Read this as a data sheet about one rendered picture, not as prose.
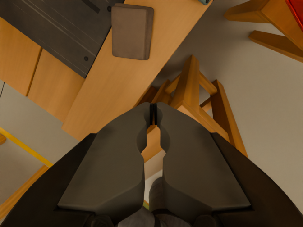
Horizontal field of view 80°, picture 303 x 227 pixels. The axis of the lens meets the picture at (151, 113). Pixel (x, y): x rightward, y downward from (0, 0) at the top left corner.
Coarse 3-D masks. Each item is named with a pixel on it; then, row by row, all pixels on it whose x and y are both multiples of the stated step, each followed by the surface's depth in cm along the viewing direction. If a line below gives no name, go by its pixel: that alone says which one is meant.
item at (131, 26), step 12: (120, 12) 34; (132, 12) 34; (144, 12) 33; (120, 24) 35; (132, 24) 35; (144, 24) 34; (120, 36) 36; (132, 36) 36; (144, 36) 35; (120, 48) 37; (132, 48) 37; (144, 48) 37
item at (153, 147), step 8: (184, 104) 50; (184, 112) 49; (192, 112) 50; (200, 120) 50; (152, 128) 55; (208, 128) 51; (152, 136) 55; (152, 144) 57; (144, 152) 59; (152, 152) 58; (144, 160) 61
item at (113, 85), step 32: (128, 0) 36; (160, 0) 34; (192, 0) 33; (160, 32) 37; (96, 64) 43; (128, 64) 42; (160, 64) 40; (96, 96) 48; (128, 96) 45; (64, 128) 55; (96, 128) 52
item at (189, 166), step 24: (168, 120) 10; (192, 120) 10; (168, 144) 9; (192, 144) 8; (168, 168) 7; (192, 168) 7; (216, 168) 7; (168, 192) 7; (192, 192) 6; (216, 192) 6; (240, 192) 6; (192, 216) 7
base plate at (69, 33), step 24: (0, 0) 42; (24, 0) 40; (48, 0) 39; (72, 0) 38; (96, 0) 37; (120, 0) 36; (24, 24) 43; (48, 24) 42; (72, 24) 40; (96, 24) 39; (48, 48) 44; (72, 48) 43; (96, 48) 42
